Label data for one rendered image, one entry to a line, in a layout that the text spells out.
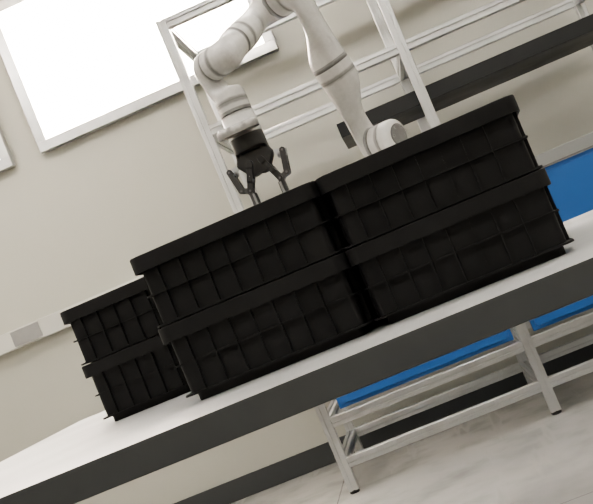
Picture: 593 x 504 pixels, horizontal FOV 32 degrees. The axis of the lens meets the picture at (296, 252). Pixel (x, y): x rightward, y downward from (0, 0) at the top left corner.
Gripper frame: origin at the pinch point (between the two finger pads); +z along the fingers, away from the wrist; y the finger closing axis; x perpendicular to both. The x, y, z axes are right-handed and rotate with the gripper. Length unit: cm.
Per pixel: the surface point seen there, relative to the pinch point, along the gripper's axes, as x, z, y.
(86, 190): -262, -65, 126
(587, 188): -189, 26, -81
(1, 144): -256, -101, 155
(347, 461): -180, 88, 42
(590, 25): -192, -31, -106
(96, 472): 99, 32, 16
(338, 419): -181, 72, 40
